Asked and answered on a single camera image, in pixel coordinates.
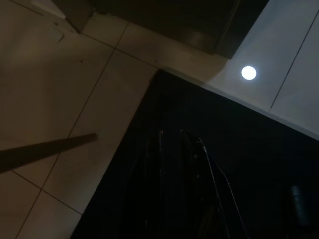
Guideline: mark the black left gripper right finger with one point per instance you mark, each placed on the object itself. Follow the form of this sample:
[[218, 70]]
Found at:
[[197, 174]]

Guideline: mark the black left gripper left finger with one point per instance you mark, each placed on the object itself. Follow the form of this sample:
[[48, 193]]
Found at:
[[154, 174]]

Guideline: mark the black foam floor mat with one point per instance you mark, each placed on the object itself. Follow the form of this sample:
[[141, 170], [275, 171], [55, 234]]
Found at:
[[249, 149]]

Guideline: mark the light wooden table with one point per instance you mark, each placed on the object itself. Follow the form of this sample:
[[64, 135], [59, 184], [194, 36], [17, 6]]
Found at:
[[45, 149]]

